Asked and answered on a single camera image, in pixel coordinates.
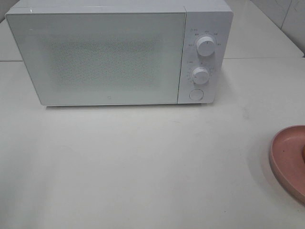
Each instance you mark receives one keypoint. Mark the burger with lettuce and tomato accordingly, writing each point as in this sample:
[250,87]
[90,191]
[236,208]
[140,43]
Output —
[303,154]

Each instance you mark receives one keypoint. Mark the white microwave knob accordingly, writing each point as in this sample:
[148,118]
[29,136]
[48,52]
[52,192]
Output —
[200,75]
[205,45]

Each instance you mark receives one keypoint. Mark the white microwave door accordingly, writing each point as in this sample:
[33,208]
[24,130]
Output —
[97,59]

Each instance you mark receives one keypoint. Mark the round white door button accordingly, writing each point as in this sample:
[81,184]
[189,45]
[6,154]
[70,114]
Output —
[196,95]

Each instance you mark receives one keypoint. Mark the white microwave oven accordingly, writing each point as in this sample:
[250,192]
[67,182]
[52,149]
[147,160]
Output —
[213,17]

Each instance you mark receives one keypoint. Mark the pink round plate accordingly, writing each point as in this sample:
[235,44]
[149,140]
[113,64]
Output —
[286,160]

